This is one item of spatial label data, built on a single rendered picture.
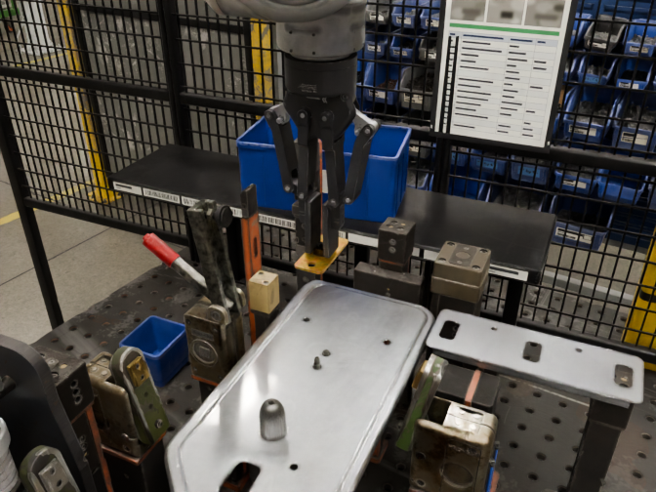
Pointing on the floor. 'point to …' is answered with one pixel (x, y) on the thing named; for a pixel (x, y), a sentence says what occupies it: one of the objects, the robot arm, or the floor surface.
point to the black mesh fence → (176, 96)
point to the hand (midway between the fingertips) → (321, 225)
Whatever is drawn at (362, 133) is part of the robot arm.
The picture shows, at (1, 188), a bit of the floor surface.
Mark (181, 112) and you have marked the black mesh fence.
